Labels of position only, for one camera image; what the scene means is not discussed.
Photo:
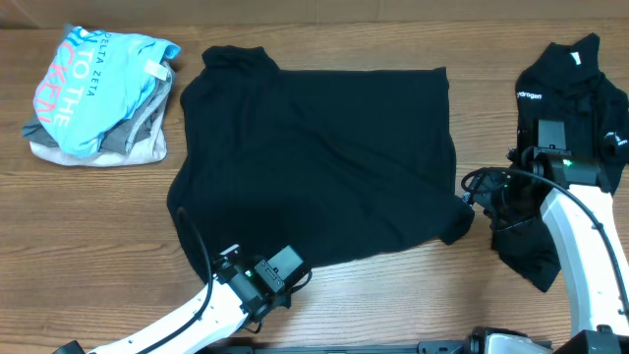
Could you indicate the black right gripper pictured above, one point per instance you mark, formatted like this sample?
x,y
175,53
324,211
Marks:
x,y
485,184

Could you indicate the light blue printed t-shirt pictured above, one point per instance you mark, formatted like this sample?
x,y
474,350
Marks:
x,y
93,88

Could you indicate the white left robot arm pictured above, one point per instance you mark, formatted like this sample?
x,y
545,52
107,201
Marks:
x,y
240,291

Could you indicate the grey folded garment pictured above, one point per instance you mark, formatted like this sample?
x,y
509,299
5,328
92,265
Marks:
x,y
118,137

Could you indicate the black hydrogen logo shirt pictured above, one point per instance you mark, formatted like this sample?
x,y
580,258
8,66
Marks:
x,y
564,84

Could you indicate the white folded garment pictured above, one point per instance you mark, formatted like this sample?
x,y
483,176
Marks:
x,y
139,140

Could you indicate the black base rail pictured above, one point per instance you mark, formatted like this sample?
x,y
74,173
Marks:
x,y
423,347

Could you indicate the plain black t-shirt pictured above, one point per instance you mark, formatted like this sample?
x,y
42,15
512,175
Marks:
x,y
338,165

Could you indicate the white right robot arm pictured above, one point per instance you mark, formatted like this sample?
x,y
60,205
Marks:
x,y
559,202

